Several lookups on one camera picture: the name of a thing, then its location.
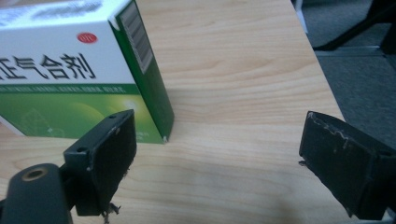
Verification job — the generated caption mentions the white and green medicine box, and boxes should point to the white and green medicine box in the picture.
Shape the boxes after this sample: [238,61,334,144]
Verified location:
[0,0,176,145]

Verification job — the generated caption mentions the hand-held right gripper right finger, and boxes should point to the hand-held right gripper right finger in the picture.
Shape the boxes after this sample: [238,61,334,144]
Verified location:
[298,110,396,221]

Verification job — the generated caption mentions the black chair base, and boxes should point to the black chair base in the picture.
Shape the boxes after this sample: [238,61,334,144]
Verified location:
[312,0,396,56]

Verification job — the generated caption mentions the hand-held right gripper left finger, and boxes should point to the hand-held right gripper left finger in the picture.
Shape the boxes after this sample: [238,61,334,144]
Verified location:
[63,108,138,224]

